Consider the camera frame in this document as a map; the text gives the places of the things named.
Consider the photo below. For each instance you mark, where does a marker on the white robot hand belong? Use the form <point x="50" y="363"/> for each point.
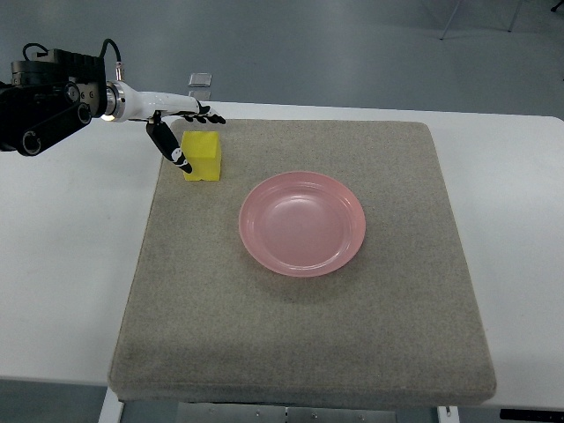
<point x="134" y="105"/>

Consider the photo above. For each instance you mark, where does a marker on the yellow foam block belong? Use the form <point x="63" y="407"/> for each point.
<point x="202" y="149"/>

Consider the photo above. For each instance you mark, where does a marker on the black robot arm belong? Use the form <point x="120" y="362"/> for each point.
<point x="55" y="93"/>

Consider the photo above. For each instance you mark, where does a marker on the clear floor plate lower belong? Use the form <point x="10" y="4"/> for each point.
<point x="201" y="95"/>

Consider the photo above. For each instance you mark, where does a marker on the clear floor plate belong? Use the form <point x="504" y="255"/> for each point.
<point x="200" y="79"/>
<point x="201" y="95"/>

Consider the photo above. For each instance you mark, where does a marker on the clear floor plate upper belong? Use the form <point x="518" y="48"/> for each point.
<point x="200" y="79"/>

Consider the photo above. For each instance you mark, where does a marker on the pink plate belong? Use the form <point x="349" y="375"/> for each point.
<point x="302" y="224"/>

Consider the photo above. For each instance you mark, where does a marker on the beige fabric mat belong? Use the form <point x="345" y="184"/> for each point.
<point x="398" y="326"/>

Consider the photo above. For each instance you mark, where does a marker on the metal chair legs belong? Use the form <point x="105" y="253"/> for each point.
<point x="508" y="17"/>

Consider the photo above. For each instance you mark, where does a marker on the white table leg frame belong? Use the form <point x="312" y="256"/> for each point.
<point x="114" y="410"/>

